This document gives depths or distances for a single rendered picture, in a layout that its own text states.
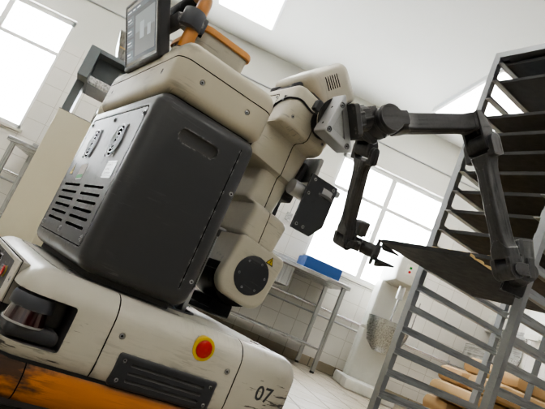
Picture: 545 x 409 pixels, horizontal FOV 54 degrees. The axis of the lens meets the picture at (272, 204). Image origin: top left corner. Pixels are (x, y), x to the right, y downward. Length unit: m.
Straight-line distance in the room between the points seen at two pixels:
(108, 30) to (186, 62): 5.12
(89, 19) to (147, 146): 5.26
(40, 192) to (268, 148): 1.43
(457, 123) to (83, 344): 1.17
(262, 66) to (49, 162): 3.91
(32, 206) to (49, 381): 1.64
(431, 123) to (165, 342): 0.94
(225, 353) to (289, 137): 0.61
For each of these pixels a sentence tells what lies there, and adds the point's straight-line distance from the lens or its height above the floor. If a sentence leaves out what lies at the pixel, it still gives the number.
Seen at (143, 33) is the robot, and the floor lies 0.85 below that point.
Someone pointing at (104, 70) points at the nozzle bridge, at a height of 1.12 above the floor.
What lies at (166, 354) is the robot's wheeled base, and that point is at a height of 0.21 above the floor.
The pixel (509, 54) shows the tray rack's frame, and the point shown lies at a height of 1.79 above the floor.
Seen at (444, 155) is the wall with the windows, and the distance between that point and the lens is 6.62.
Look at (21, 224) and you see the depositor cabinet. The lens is 2.63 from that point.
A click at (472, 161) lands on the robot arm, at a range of 1.73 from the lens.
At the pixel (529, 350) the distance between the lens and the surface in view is 2.18.
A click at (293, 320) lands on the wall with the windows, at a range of 5.84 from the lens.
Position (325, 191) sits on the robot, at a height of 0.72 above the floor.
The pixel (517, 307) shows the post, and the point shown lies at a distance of 2.02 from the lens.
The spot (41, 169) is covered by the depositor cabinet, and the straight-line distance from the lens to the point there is 2.64.
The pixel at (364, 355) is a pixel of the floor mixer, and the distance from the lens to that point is 5.58.
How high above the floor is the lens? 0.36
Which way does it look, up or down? 11 degrees up
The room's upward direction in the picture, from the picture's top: 23 degrees clockwise
